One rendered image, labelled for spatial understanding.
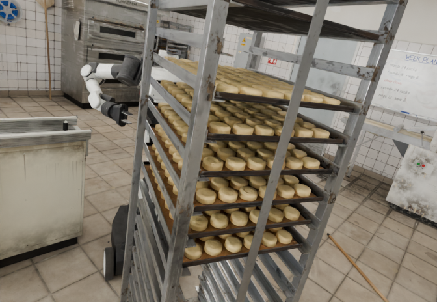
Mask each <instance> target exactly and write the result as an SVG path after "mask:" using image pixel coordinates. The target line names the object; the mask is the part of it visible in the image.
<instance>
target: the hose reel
mask: <svg viewBox="0 0 437 302"><path fill-rule="evenodd" d="M22 15H23V11H22V8H21V6H20V4H19V3H18V2H17V1H16V0H0V20H1V21H3V22H5V23H7V26H9V27H10V23H16V22H18V21H20V20H21V17H22Z"/></svg>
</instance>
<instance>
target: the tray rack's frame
mask: <svg viewBox="0 0 437 302"><path fill-rule="evenodd" d="M328 3H329V0H317V2H316V5H315V10H314V13H313V17H312V20H311V24H310V28H309V31H308V36H307V39H306V43H305V46H304V51H303V53H302V58H301V61H300V65H299V68H298V72H297V76H296V79H295V84H294V87H293V91H292V94H291V99H290V101H289V106H288V108H287V113H286V116H285V120H284V125H283V128H282V132H281V135H280V140H279V142H278V147H277V149H276V154H275V157H274V161H273V164H272V169H271V173H270V176H269V180H268V183H267V188H266V190H265V195H264V198H263V202H262V205H261V209H260V213H259V217H258V221H257V224H256V228H255V231H254V236H253V238H252V243H251V246H250V250H249V253H248V258H247V261H246V265H245V269H244V272H243V276H242V279H241V284H240V287H239V291H238V294H237V299H236V301H235V302H244V301H245V297H246V293H247V290H248V285H249V283H250V279H251V276H252V272H253V269H254V265H255V262H256V258H257V255H258V251H259V246H260V244H261V240H262V237H263V233H264V230H265V226H266V223H267V219H268V216H269V212H270V209H271V205H272V201H273V198H274V194H275V191H276V187H277V184H278V180H279V177H280V173H281V170H282V166H283V163H284V159H285V155H286V152H287V148H288V145H289V141H290V138H291V134H292V131H293V127H294V124H295V120H296V117H297V113H298V109H299V106H300V102H301V99H302V95H303V92H304V88H305V85H306V81H307V78H308V74H309V71H310V67H311V63H312V60H313V56H314V53H315V49H316V46H317V42H318V39H319V35H320V32H321V28H322V25H323V21H324V17H325V14H326V10H327V7H328ZM407 3H408V0H400V1H399V4H387V7H386V9H385V12H384V15H383V18H382V21H381V24H380V27H379V30H381V31H389V32H388V35H387V37H386V41H385V43H384V44H378V43H374V44H373V48H372V50H371V53H370V56H369V59H368V62H367V65H366V67H367V68H374V69H375V72H374V74H373V77H372V80H371V81H368V80H364V79H362V80H361V82H360V86H359V88H358V91H357V93H356V97H355V99H354V102H358V103H361V104H363V105H362V108H361V111H360V114H359V115H351V114H349V117H348V120H347V123H346V126H345V129H344V131H343V133H344V134H347V135H349V136H351V139H350V141H349V145H348V147H340V146H339V147H338V149H337V152H336V155H335V158H334V161H333V163H335V164H336V165H339V166H340V170H339V172H338V176H328V178H327V181H326V184H325V187H324V190H325V191H326V192H327V193H329V194H330V198H329V200H328V204H319V205H318V207H317V210H316V213H315V216H316V217H317V218H318V219H320V220H321V224H320V226H319V229H318V230H310V231H309V233H308V237H307V240H308V241H309V242H310V243H311V244H312V245H313V246H312V248H311V251H310V253H309V254H301V256H300V260H299V263H300V264H301V265H302V266H303V268H304V271H303V274H302V276H299V277H293V280H292V285H293V286H294V287H295V288H296V289H297V291H296V294H295V296H294V297H292V298H289V299H288V298H286V300H285V302H299V299H300V297H301V294H302V291H303V289H304V285H305V283H306V280H307V278H308V275H309V272H310V269H311V266H312V264H313V261H314V258H315V255H316V253H317V250H318V248H319V244H320V242H321V239H322V237H323V234H324V230H325V228H326V225H327V222H328V220H329V217H330V214H331V212H332V208H333V206H334V203H335V201H336V198H337V195H338V193H339V189H340V187H341V184H342V181H343V179H344V176H345V173H346V171H347V167H348V165H349V162H350V160H351V157H352V153H353V151H354V148H355V146H356V143H357V140H358V137H359V135H360V132H361V130H362V126H363V124H364V121H365V118H366V116H367V112H368V110H369V107H370V105H371V102H372V99H373V96H374V94H375V91H376V88H377V85H378V82H379V80H380V77H381V74H382V71H383V69H384V66H385V63H386V60H387V58H388V55H389V53H390V49H391V47H392V44H393V41H394V39H395V35H396V33H397V30H398V28H399V25H400V22H401V19H402V17H403V14H404V11H405V8H406V5H407ZM229 4H230V0H209V1H208V6H207V14H206V18H205V26H204V33H203V38H202V46H201V50H200V58H199V63H198V71H197V75H196V83H195V88H194V96H193V100H192V108H191V115H190V120H189V128H188V132H187V140H186V145H185V153H184V157H183V165H182V170H181V178H180V182H179V189H178V197H177V202H176V210H175V214H174V222H173V227H172V235H171V239H170V247H169V252H168V260H167V264H166V271H165V279H164V284H163V292H162V296H161V302H176V296H177V291H178V284H179V278H180V274H181V267H182V263H183V256H184V252H185V245H186V241H187V234H188V230H189V223H190V220H191V213H192V206H193V202H194V195H195V191H196V184H197V180H198V173H199V169H200V162H201V158H202V152H203V147H204V141H205V134H206V129H207V123H208V119H209V112H210V108H211V101H212V97H213V91H214V86H215V80H216V75H217V68H218V65H219V58H220V51H221V47H222V40H223V36H224V29H225V25H226V18H227V14H228V7H229Z"/></svg>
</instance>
